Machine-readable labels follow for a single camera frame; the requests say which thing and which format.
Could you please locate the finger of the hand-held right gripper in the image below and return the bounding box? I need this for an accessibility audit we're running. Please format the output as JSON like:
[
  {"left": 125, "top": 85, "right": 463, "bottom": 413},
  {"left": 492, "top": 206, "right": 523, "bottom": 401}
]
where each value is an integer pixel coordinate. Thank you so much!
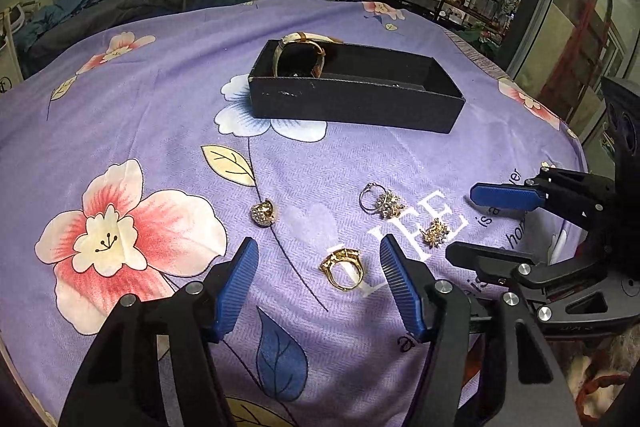
[
  {"left": 445, "top": 241, "right": 608, "bottom": 294},
  {"left": 470, "top": 166, "right": 618, "bottom": 230}
]

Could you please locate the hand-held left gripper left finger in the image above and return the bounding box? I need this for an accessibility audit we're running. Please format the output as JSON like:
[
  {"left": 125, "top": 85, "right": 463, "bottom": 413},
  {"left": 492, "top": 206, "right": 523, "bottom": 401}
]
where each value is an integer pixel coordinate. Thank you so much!
[{"left": 59, "top": 236, "right": 261, "bottom": 427}]

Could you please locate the green plant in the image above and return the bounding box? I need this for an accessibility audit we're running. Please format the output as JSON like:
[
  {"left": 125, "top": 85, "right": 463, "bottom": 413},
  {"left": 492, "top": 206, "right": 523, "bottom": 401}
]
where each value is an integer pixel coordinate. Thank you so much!
[{"left": 460, "top": 22, "right": 506, "bottom": 55}]

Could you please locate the white strap wristwatch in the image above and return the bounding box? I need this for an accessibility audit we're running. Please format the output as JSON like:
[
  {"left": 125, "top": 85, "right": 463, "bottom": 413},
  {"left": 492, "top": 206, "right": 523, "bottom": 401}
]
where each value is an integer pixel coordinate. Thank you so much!
[{"left": 272, "top": 32, "right": 346, "bottom": 78}]

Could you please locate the grey striped mattress edge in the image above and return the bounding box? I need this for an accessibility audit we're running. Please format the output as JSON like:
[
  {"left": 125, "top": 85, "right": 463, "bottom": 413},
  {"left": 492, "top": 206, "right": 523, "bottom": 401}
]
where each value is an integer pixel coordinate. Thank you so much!
[{"left": 442, "top": 29, "right": 506, "bottom": 78}]

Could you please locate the gold ring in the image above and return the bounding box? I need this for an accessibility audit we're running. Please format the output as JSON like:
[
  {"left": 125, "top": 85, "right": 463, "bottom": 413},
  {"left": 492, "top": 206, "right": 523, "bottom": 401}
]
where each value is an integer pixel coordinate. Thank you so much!
[{"left": 320, "top": 247, "right": 363, "bottom": 290}]

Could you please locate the orange cord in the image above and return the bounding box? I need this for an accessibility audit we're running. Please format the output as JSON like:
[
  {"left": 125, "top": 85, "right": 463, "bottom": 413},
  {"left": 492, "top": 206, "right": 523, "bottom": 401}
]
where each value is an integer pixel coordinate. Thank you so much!
[{"left": 575, "top": 369, "right": 633, "bottom": 418}]

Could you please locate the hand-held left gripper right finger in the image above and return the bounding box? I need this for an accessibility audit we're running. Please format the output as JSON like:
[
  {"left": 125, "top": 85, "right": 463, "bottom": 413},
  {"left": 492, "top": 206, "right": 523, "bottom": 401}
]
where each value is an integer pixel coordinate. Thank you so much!
[{"left": 379, "top": 237, "right": 583, "bottom": 427}]

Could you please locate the black jewelry box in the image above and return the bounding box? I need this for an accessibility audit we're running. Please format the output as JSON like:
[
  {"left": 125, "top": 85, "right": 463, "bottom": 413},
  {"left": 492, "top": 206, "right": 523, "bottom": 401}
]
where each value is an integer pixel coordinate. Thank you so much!
[{"left": 247, "top": 38, "right": 467, "bottom": 135}]

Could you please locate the red hand truck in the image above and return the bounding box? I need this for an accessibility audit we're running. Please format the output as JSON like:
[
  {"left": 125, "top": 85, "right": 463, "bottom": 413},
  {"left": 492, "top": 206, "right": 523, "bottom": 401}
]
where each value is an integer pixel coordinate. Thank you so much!
[{"left": 565, "top": 0, "right": 626, "bottom": 122}]

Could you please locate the small silver ring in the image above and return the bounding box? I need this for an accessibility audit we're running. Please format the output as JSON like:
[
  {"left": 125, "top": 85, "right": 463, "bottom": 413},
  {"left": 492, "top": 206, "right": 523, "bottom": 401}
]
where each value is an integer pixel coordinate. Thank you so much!
[{"left": 359, "top": 183, "right": 388, "bottom": 214}]

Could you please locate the white machine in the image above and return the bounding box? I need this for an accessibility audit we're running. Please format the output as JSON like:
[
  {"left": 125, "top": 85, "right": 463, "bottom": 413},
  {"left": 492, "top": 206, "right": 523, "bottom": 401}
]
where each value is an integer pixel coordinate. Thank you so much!
[{"left": 0, "top": 4, "right": 26, "bottom": 92}]

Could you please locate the purple floral blanket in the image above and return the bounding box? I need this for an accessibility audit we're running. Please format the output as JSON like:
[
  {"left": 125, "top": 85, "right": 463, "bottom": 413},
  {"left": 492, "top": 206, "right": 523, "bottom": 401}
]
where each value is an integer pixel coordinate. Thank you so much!
[{"left": 0, "top": 0, "right": 593, "bottom": 427}]

